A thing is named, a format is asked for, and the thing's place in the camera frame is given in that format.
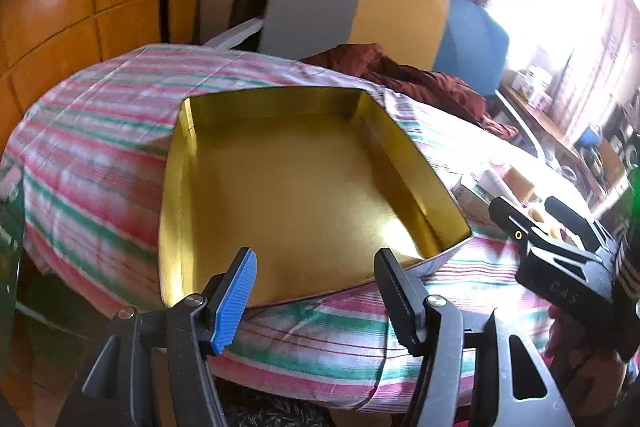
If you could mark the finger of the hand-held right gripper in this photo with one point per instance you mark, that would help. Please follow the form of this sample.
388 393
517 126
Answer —
510 219
575 222

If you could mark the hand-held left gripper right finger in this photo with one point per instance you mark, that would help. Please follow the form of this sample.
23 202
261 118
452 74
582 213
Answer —
400 302

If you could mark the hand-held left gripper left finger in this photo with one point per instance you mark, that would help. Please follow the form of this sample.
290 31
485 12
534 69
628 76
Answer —
235 302

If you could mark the tan cardboard box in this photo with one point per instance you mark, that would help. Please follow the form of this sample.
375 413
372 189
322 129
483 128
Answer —
520 184

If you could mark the white plastic bundle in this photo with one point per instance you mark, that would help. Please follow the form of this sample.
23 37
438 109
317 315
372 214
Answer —
492 182

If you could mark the beige printed carton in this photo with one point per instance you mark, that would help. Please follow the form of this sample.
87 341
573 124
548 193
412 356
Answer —
470 199

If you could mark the dark red box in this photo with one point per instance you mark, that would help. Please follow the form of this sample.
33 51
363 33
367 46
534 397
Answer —
300 197

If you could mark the person's right hand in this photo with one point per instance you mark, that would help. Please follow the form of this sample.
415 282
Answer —
575 347

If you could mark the wooden side table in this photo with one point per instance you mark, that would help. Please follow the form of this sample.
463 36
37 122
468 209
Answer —
550 132

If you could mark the dark speckled rug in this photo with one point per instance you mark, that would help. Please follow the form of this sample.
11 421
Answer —
275 409

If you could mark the small pink box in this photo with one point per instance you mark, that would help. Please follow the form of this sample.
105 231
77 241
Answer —
542 102

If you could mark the white printed box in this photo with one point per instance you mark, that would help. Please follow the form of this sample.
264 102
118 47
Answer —
532 82

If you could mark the red-brown jacket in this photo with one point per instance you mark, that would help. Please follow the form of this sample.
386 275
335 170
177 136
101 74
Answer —
425 87

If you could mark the striped tablecloth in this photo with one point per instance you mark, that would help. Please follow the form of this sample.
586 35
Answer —
100 132

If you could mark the wooden cabinet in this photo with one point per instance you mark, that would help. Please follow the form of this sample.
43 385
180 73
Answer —
75 7

